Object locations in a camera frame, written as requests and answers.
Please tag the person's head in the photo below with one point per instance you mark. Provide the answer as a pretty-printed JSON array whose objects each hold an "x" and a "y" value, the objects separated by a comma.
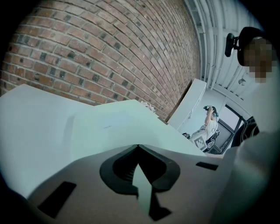
[{"x": 258, "y": 59}]

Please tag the white ceiling pipe bundle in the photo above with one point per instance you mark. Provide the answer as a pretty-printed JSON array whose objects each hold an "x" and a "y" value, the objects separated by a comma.
[{"x": 207, "y": 43}]

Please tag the white shelf unit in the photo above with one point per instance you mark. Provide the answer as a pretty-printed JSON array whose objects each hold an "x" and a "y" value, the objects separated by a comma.
[{"x": 190, "y": 96}]

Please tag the black gadget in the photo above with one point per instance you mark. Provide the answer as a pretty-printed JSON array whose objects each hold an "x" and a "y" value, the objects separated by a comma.
[{"x": 186, "y": 135}]

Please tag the round ceiling fixture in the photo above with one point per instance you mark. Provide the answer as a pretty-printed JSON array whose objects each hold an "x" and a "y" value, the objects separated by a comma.
[{"x": 242, "y": 81}]

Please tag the dark framed window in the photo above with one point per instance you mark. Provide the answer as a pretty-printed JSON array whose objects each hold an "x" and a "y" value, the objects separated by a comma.
[{"x": 232, "y": 118}]

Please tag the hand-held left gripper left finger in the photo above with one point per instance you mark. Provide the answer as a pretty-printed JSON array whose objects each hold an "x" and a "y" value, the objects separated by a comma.
[{"x": 87, "y": 186}]

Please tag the pale green paper sheet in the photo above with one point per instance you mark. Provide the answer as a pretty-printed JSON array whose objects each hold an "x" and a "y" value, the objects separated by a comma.
[{"x": 131, "y": 127}]

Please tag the white flowers in cream pot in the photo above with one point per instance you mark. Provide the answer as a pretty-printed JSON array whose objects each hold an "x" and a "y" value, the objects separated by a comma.
[{"x": 148, "y": 107}]

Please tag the person's black printed shirt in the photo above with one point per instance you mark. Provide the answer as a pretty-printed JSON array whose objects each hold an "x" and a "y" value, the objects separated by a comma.
[{"x": 245, "y": 131}]

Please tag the white desk with drawers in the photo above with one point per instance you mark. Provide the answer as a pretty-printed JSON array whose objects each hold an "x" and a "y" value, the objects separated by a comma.
[{"x": 32, "y": 131}]

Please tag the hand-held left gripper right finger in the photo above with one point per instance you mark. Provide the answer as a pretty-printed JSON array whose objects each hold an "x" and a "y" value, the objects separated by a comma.
[{"x": 186, "y": 175}]

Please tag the black head-worn camera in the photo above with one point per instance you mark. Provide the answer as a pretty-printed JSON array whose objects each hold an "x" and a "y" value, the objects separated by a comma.
[{"x": 230, "y": 44}]

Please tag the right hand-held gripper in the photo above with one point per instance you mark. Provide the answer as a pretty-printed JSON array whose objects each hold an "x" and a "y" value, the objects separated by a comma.
[{"x": 200, "y": 143}]

